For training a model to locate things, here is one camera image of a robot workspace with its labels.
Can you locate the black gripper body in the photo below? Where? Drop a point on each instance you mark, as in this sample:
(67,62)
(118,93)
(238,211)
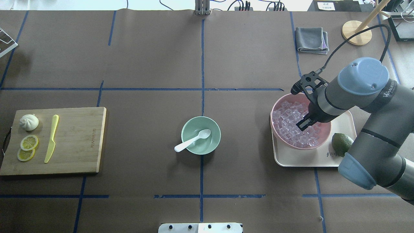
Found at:
(318,115)

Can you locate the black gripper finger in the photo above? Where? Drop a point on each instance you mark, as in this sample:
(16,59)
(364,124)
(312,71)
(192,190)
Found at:
(304,123)
(313,122)

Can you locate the white plastic spoon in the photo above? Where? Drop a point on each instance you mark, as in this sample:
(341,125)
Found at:
(203,134)

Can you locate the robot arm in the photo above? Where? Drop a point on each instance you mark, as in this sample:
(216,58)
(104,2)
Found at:
(373,157)

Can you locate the pile of ice cubes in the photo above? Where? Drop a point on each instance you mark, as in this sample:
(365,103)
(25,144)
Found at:
(285,119)

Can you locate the pink bowl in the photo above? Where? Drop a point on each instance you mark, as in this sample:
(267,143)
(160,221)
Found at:
(325,127)

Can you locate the green bowl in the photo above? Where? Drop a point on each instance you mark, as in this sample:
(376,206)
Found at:
(202,146)

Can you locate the cream plastic tray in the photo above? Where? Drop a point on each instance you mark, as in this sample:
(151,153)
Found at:
(323,156)

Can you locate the green lime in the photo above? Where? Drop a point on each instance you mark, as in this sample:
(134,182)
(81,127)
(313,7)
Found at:
(341,143)

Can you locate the grey folded cloth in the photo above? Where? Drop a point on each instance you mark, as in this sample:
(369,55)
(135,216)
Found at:
(312,40)

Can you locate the wooden stand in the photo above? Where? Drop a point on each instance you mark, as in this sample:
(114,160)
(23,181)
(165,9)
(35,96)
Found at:
(352,30)

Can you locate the black framed tray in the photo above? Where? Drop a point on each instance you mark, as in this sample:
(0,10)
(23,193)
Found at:
(401,29)

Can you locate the bamboo cutting board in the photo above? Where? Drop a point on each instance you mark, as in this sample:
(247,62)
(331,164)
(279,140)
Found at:
(79,140)

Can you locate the yellow plastic knife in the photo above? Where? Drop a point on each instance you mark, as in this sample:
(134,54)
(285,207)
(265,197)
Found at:
(52,143)

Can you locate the white steamed bun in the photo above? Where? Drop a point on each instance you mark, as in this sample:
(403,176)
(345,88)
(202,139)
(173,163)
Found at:
(29,122)

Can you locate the upper lemon slice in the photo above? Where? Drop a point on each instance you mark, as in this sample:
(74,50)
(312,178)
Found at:
(29,142)

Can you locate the lemon slice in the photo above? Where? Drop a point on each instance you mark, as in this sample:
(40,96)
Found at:
(29,142)
(25,155)

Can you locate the lower lemon slice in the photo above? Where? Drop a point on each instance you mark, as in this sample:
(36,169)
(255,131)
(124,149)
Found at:
(25,155)

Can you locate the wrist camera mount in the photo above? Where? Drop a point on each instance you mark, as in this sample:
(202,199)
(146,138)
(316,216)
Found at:
(309,84)

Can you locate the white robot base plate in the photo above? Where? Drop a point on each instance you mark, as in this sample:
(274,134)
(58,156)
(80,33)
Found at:
(220,227)

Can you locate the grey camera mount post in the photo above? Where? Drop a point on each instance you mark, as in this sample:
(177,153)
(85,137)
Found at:
(202,7)

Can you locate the white wire rack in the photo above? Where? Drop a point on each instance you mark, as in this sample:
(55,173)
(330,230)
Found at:
(7,43)

